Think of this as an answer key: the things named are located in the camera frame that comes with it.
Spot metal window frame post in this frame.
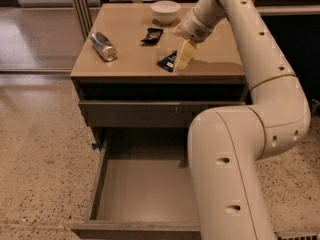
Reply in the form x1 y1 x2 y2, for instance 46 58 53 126
72 0 93 40

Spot silver drink can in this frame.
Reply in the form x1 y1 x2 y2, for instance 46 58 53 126
90 32 117 62

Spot open grey drawer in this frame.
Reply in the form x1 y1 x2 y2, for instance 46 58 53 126
71 128 201 240

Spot floor vent grille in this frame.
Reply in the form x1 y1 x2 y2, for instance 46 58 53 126
276 231 320 240

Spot small black snack packet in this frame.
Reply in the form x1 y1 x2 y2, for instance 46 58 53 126
142 28 163 45

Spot black rxbar blueberry bar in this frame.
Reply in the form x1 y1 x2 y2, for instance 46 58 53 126
157 51 177 72

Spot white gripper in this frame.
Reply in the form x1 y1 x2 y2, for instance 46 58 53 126
173 9 213 71

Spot white ceramic bowl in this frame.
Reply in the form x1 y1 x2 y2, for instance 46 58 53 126
151 1 181 25

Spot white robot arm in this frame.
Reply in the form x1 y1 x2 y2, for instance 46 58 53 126
174 0 311 240

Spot closed upper drawer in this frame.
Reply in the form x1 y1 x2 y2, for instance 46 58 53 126
79 101 244 128

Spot brown drawer cabinet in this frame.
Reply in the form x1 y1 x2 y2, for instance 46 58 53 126
71 3 248 145

